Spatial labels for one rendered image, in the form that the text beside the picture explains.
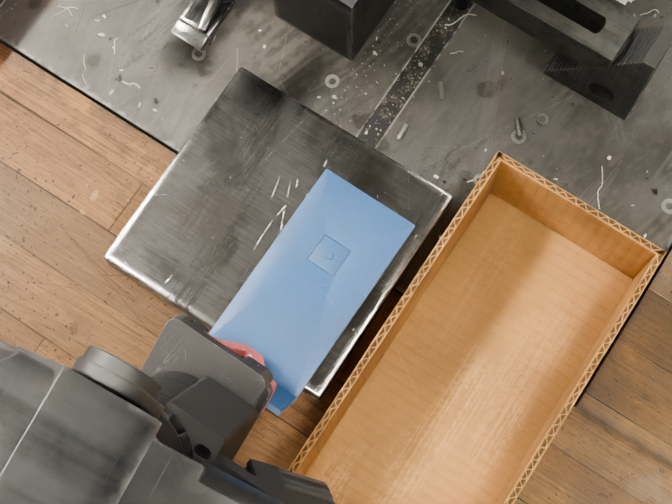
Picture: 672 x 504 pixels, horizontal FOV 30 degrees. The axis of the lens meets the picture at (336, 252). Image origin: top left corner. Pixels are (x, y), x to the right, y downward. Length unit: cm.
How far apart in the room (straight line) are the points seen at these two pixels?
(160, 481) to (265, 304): 25
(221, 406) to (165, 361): 5
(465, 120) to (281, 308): 19
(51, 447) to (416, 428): 34
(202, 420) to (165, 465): 7
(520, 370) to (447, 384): 5
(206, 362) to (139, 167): 22
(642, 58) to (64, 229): 39
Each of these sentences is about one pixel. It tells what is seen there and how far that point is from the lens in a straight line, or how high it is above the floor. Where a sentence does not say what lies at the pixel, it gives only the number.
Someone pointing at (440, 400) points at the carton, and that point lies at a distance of 81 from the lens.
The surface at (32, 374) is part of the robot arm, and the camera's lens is 52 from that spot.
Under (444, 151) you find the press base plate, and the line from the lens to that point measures 86.
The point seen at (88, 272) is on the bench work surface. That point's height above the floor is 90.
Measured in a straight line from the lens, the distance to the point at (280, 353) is 80.
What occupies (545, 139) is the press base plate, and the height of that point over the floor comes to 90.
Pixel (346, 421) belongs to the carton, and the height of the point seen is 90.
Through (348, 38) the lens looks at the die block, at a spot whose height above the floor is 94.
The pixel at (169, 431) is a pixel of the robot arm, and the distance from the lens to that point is 63.
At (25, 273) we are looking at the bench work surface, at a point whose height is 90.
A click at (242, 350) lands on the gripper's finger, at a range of 77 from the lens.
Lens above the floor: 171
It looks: 75 degrees down
